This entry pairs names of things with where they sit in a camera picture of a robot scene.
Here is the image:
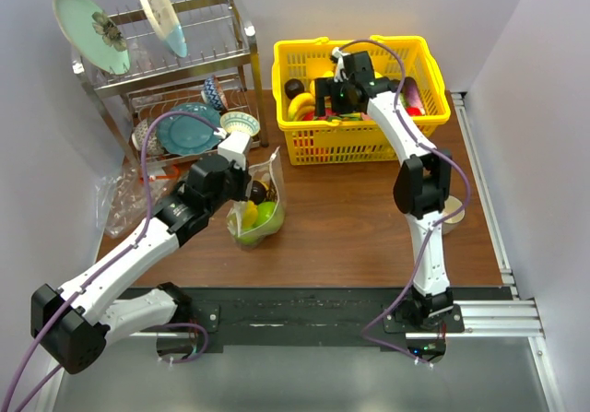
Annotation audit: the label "dark mangosteen front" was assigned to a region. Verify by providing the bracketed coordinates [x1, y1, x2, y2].
[249, 181, 268, 205]

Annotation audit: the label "dark mangosteen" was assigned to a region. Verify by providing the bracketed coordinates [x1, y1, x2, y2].
[283, 78, 305, 100]
[249, 181, 268, 205]

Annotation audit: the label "yellow lemon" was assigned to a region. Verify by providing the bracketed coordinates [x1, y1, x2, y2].
[242, 201, 258, 230]

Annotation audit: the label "clear polka dot zip bag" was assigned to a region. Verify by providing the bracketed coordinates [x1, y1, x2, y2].
[226, 147, 287, 248]

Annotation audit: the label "green apple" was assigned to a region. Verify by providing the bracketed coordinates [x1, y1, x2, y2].
[254, 201, 277, 228]
[234, 224, 282, 247]

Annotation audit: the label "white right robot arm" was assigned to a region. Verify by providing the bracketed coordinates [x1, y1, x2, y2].
[314, 48, 454, 332]

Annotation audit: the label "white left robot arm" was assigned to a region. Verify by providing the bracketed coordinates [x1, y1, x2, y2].
[30, 151, 251, 374]

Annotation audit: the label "yellow pear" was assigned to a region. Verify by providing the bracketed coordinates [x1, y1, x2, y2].
[309, 70, 334, 96]

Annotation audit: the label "small banana bunch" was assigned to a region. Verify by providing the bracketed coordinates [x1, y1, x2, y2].
[287, 92, 315, 121]

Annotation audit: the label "dark mangosteen back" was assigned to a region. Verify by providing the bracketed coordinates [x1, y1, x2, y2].
[283, 78, 305, 100]

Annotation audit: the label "yellow plastic basket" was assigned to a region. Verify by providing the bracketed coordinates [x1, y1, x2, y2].
[272, 35, 451, 166]

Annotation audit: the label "teal scalloped plate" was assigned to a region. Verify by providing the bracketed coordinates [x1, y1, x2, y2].
[156, 102, 220, 156]

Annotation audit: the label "purple eggplant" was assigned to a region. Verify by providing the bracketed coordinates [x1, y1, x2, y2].
[402, 77, 424, 113]

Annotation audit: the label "yellow teal patterned bowl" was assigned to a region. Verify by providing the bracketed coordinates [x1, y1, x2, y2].
[220, 111, 260, 137]

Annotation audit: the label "grey patterned bowl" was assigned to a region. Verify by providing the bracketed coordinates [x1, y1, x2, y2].
[131, 119, 165, 156]

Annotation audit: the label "metal dish rack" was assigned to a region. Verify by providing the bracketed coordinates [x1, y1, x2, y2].
[71, 0, 268, 165]

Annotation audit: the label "blue zigzag bowl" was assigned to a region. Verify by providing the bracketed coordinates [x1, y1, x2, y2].
[201, 76, 228, 112]

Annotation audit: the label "spare clear plastic bags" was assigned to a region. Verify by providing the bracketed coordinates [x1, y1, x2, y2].
[95, 162, 181, 239]

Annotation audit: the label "cream ceramic mug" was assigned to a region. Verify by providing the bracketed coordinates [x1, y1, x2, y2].
[442, 195, 466, 235]

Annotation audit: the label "mint green flower plate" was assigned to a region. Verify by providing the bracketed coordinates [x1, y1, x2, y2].
[53, 0, 131, 76]

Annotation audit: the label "cream and blue plate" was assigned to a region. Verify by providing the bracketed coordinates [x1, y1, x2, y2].
[139, 0, 188, 58]

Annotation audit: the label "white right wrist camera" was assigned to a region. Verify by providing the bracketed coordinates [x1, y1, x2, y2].
[330, 47, 348, 82]

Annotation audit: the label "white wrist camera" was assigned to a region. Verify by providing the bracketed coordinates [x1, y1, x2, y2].
[218, 131, 253, 170]
[330, 47, 348, 82]

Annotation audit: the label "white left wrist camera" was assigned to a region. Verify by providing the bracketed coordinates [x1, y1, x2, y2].
[218, 131, 253, 170]

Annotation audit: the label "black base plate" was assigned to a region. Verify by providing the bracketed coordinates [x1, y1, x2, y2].
[128, 286, 466, 356]

